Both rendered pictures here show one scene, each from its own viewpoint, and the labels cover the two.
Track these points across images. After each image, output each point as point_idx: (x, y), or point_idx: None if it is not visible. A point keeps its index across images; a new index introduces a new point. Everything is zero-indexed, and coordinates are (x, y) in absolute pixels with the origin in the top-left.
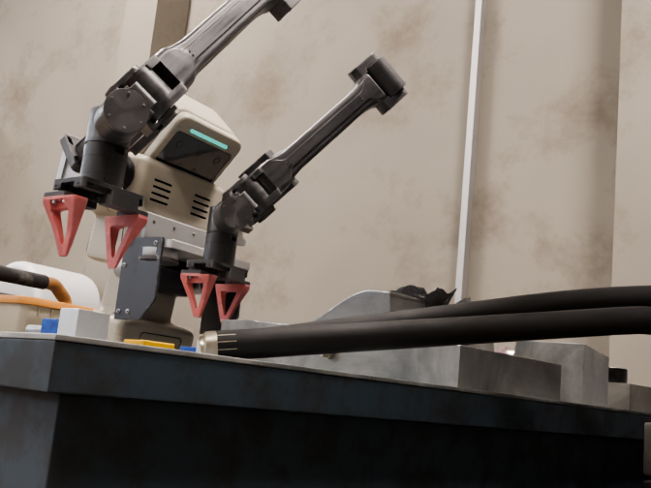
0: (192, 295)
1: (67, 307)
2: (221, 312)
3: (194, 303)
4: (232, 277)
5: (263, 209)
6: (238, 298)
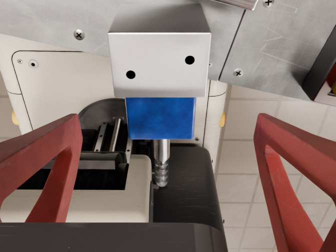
0: (300, 209)
1: None
2: (72, 173)
3: (286, 172)
4: (161, 243)
5: None
6: (12, 152)
